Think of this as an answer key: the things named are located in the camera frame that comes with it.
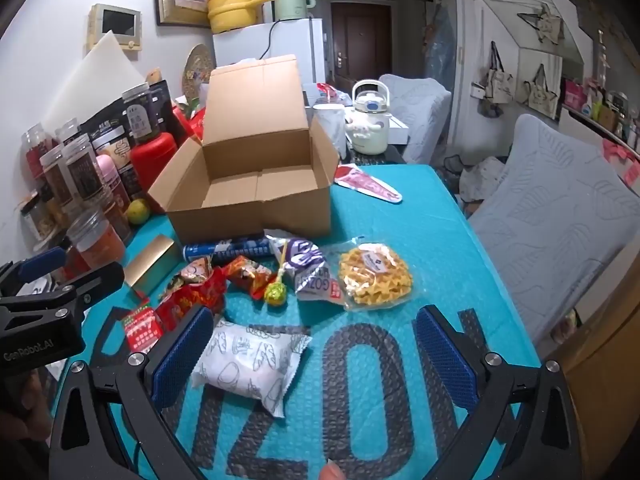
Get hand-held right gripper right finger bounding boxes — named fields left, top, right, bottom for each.
left=415, top=305, right=596, bottom=480

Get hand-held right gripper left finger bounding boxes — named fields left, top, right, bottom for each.
left=47, top=304, right=216, bottom=480

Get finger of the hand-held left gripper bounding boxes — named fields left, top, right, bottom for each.
left=0, top=246, right=68, bottom=293
left=47, top=261, right=125, bottom=311

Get gold paper box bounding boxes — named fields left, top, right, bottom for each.
left=124, top=234, right=181, bottom=296

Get red gold cartoon candy packet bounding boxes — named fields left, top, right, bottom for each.
left=157, top=257, right=228, bottom=333

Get white printed bread packet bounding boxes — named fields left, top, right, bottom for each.
left=192, top=317, right=313, bottom=418

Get red orange snack packet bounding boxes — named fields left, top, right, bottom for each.
left=222, top=255, right=273, bottom=301

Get clear waffle packet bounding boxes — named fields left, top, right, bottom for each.
left=337, top=242, right=416, bottom=313

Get green lollipop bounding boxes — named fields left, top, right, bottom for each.
left=264, top=240, right=292, bottom=307

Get blue tablet tube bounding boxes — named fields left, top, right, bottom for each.
left=182, top=236, right=273, bottom=263

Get brown cardboard box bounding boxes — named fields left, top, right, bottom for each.
left=147, top=54, right=341, bottom=246

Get person's left hand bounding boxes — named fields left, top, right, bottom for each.
left=0, top=362, right=51, bottom=461

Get small red green packet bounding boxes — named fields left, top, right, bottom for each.
left=122, top=302, right=166, bottom=353

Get yellow green lemon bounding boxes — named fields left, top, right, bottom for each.
left=126, top=199, right=151, bottom=225

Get cluster of clear plastic jars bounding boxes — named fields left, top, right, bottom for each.
left=20, top=82, right=161, bottom=281

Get pink bottle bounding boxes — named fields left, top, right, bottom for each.
left=97, top=155, right=128, bottom=201

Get teal bubble mat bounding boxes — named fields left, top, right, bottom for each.
left=50, top=162, right=543, bottom=480

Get red plastic bottle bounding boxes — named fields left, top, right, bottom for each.
left=131, top=132, right=178, bottom=196

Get black stand-up pouch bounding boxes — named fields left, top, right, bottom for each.
left=150, top=80, right=190, bottom=138
left=80, top=110, right=133, bottom=161

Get purple silver snack bag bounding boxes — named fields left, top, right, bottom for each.
left=265, top=232, right=346, bottom=306

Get grey covered chair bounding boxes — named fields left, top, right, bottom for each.
left=467, top=114, right=638, bottom=341
left=380, top=74, right=451, bottom=165

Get red snack bag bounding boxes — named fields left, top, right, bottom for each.
left=172, top=97, right=206, bottom=148

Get white foam board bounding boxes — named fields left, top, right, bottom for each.
left=42, top=30, right=161, bottom=126

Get pink red flat packet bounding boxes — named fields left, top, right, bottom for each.
left=334, top=164, right=403, bottom=204

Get round woven plate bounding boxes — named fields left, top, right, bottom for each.
left=181, top=44, right=216, bottom=98

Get white cartoon water jug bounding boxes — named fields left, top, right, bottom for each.
left=345, top=80, right=393, bottom=156

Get white cup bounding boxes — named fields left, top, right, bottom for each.
left=312, top=102, right=348, bottom=156

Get canvas tote bag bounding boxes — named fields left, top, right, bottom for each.
left=522, top=64, right=561, bottom=121
left=477, top=42, right=516, bottom=118

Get yellow enamel pot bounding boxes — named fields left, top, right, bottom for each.
left=202, top=0, right=278, bottom=35

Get row of shelf bottles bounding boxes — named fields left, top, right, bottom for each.
left=560, top=30, right=640, bottom=151

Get blue wrapped bundle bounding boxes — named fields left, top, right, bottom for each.
left=425, top=5, right=456, bottom=81

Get white mini fridge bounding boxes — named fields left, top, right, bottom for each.
left=212, top=19, right=326, bottom=91

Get brown door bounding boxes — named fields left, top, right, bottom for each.
left=330, top=2, right=393, bottom=86

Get white stair cabinet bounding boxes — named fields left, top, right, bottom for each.
left=470, top=0, right=591, bottom=116

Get patterned bag dark handles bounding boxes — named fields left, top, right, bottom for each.
left=445, top=155, right=506, bottom=203

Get wall intercom panel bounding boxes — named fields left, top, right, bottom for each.
left=89, top=4, right=143, bottom=52

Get black power cable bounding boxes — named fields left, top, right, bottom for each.
left=260, top=20, right=281, bottom=61

